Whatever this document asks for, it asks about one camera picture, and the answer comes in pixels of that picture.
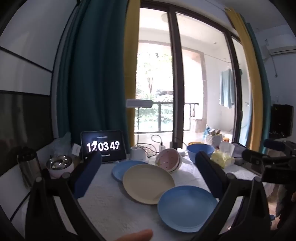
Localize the person's left hand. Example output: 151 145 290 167
116 229 153 241

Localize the white desk lamp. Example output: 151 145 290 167
126 99 153 163

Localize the white textured tablecloth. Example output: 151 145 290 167
76 155 266 241

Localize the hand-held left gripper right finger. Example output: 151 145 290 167
192 151 272 241

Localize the pink strawberry bowl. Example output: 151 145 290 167
155 148 181 173

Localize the grey pouch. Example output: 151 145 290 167
231 142 248 165

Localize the black television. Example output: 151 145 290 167
269 104 294 139

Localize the white power strip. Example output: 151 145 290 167
144 146 162 158

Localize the teal curtain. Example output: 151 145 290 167
57 0 130 149
240 15 272 149

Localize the light blue hanging towel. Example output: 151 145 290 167
219 69 236 109

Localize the black charging cable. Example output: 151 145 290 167
151 134 164 146

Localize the yellow tissue packet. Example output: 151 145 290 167
210 151 235 168

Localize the white air conditioner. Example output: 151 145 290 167
259 32 296 56

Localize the pink steel-lined bowl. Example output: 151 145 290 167
46 155 75 179

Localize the tablet with clock display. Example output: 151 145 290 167
80 130 127 164

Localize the yellow curtain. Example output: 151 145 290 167
225 7 264 149
124 0 141 149

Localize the large blue bowl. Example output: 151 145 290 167
186 144 215 164

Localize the beige plate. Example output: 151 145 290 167
122 164 175 205

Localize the dark sliding door frame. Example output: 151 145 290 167
139 0 247 149

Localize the dark balcony railing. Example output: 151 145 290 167
135 101 199 133

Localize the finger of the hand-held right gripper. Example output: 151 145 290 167
241 148 289 168
263 138 287 151

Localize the blue plate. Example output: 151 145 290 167
157 185 220 233
111 160 148 182

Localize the white woven basket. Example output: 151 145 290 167
205 133 223 149

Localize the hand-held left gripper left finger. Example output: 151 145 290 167
25 152 107 241

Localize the clear plastic bag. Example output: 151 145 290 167
50 132 74 160

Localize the steel thermos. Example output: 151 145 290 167
17 147 43 188

